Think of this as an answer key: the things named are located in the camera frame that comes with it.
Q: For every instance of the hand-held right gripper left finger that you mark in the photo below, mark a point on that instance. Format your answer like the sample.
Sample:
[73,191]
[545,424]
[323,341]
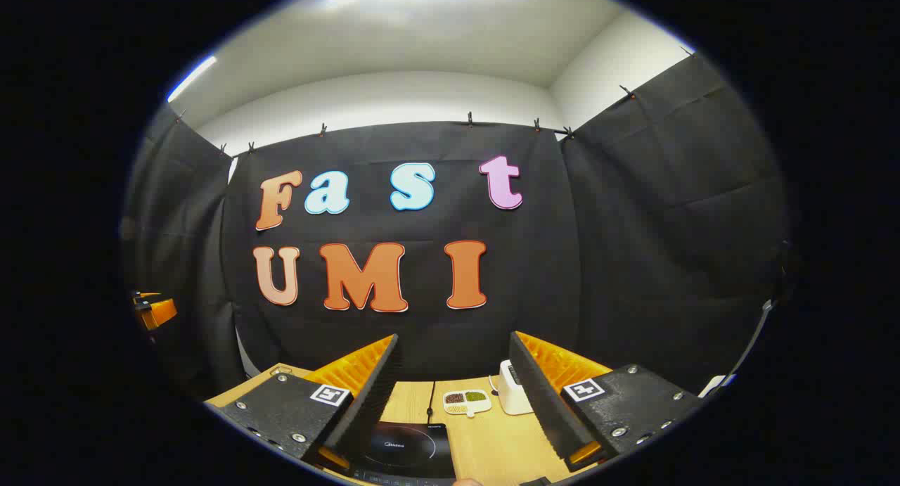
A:
[373,394]

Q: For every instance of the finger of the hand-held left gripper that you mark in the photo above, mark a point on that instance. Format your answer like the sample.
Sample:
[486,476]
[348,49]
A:
[160,311]

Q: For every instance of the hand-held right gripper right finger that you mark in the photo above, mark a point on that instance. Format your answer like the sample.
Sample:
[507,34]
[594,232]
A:
[541,401]

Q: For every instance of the black induction cooktop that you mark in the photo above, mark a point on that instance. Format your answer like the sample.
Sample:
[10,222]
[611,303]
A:
[415,451]

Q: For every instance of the white toaster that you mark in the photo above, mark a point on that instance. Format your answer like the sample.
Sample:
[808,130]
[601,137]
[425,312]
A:
[510,394]

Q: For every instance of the white divided dish with beans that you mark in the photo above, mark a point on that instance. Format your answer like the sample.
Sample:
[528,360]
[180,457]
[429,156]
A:
[467,401]

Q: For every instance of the black backdrop cloth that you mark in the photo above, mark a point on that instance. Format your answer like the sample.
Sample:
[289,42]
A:
[562,261]

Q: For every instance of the white panel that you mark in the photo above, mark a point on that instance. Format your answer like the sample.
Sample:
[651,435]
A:
[716,385]

